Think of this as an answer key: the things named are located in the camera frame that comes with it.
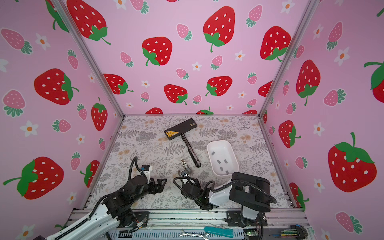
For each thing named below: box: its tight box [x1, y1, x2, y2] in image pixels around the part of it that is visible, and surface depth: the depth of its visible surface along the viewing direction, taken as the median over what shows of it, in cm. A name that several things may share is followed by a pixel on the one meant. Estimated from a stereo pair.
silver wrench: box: [179, 229, 210, 240], surface depth 71 cm
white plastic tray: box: [207, 140, 239, 177], surface depth 97 cm
